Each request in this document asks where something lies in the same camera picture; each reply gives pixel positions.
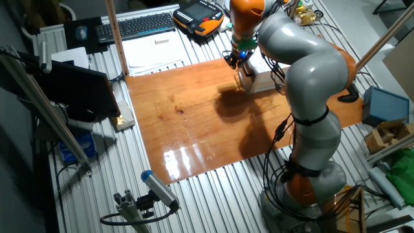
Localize black monitor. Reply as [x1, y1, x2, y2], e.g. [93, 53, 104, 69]
[17, 51, 121, 119]

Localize black orange teach pendant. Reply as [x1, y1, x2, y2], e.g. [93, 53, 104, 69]
[172, 0, 225, 37]

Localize black computer keyboard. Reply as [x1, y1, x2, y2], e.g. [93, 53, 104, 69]
[94, 12, 177, 45]

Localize grey camera blue end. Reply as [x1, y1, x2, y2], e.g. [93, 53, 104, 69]
[140, 170, 180, 210]

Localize black chair base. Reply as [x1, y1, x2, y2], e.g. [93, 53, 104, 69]
[371, 0, 414, 16]

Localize white plastic drawer cabinet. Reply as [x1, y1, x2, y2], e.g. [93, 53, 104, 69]
[239, 48, 292, 95]

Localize glossy wooden board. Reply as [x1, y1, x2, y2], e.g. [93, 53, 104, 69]
[125, 56, 365, 186]

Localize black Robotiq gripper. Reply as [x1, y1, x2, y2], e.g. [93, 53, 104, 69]
[222, 48, 257, 78]

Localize green cloth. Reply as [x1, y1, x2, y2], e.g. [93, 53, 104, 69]
[386, 147, 414, 207]

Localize white paper stack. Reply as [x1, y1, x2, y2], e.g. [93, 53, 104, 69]
[121, 29, 191, 77]

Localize wooden frame stand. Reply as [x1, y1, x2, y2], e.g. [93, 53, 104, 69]
[318, 184, 368, 233]

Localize aluminium bar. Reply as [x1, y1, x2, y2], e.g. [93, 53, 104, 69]
[367, 132, 414, 164]

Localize long aluminium beam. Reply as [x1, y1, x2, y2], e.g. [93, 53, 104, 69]
[0, 45, 93, 177]

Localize blue box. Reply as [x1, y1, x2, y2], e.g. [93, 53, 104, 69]
[361, 85, 411, 128]

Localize white paper roll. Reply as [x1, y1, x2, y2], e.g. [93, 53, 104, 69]
[368, 166, 407, 210]

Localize black usb cable blue light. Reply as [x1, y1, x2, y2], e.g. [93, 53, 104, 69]
[260, 53, 324, 224]

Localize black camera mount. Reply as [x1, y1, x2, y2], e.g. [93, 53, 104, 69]
[135, 190, 159, 219]

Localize aluminium frame pole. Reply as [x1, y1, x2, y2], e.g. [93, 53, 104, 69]
[354, 2, 414, 74]

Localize wooden upright post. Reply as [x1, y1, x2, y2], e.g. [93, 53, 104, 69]
[103, 0, 131, 77]

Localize grey cardboard panel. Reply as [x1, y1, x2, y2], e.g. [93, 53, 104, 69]
[381, 35, 414, 104]

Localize gold foil bag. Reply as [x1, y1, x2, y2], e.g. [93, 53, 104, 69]
[292, 8, 320, 27]

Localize blue tissue pack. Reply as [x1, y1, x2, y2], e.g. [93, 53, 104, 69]
[58, 132, 98, 164]

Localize cardboard box wooden blocks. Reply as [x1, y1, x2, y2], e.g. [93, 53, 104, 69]
[364, 118, 414, 155]

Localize black camera cable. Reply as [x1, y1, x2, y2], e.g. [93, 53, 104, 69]
[99, 202, 180, 227]

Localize white flat box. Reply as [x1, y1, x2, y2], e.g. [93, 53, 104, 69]
[50, 47, 90, 71]

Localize box with gold foil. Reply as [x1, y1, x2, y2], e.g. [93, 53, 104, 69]
[111, 100, 136, 132]

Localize black C-clamp silver screw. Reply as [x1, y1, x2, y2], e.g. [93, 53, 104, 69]
[336, 82, 360, 104]

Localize short aluminium profile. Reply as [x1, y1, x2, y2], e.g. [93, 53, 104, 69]
[113, 190, 153, 233]

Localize black mouse pad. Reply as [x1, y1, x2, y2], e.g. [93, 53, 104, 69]
[63, 16, 109, 55]

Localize small grey camera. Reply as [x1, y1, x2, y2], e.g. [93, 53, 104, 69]
[38, 40, 52, 74]

